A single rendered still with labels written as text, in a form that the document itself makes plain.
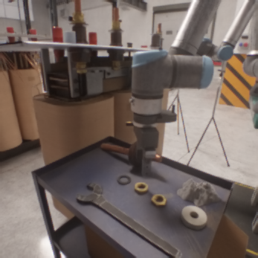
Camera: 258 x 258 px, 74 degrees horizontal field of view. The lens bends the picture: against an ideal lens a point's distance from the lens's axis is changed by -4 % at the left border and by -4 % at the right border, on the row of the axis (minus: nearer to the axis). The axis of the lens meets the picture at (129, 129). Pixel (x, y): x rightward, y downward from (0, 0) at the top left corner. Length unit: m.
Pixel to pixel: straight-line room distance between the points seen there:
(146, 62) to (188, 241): 0.48
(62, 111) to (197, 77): 0.70
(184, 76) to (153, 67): 0.08
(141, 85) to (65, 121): 0.61
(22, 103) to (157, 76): 2.33
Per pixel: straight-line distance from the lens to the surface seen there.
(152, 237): 0.54
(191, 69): 0.50
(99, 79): 1.06
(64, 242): 1.02
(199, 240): 0.58
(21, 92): 2.63
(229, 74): 6.06
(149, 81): 0.47
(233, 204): 1.61
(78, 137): 1.02
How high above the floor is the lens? 1.32
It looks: 23 degrees down
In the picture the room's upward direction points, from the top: 1 degrees clockwise
